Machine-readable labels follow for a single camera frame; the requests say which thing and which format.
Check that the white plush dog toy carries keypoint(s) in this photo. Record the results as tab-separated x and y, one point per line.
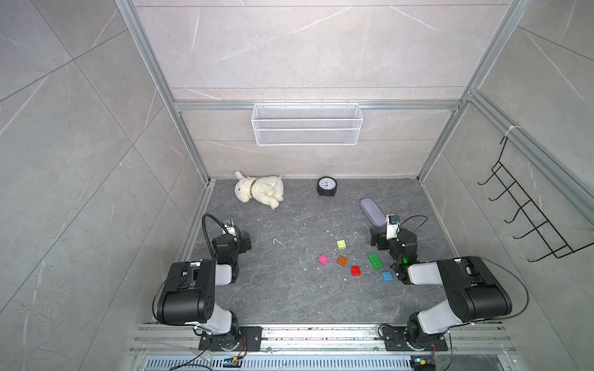
268	190

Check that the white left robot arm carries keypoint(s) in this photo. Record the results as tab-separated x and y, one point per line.
187	295

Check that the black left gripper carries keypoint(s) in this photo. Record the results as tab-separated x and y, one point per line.
242	246

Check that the orange lego brick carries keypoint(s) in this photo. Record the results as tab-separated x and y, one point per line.
342	261

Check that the black round alarm clock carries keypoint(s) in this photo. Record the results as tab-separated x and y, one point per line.
326	186

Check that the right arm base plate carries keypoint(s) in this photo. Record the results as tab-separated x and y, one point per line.
399	339

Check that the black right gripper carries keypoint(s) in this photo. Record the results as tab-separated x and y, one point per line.
381	237

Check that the purple glasses case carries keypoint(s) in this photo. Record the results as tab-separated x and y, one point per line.
374	213

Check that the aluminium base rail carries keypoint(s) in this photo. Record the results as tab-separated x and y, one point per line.
322	347

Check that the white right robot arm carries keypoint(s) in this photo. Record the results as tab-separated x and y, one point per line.
472	292

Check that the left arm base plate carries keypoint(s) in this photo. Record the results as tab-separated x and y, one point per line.
243	338

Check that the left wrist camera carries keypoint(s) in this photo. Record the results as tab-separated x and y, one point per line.
230	227

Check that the long green lego brick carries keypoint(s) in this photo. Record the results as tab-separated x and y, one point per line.
375	261

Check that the pink lego brick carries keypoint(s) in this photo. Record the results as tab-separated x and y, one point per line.
323	259

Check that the black wire hook rack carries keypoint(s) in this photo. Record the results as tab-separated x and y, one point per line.
539	224

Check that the blue lego brick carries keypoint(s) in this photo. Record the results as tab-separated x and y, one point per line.
387	276

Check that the white wire mesh basket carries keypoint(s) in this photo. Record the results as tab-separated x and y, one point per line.
306	124

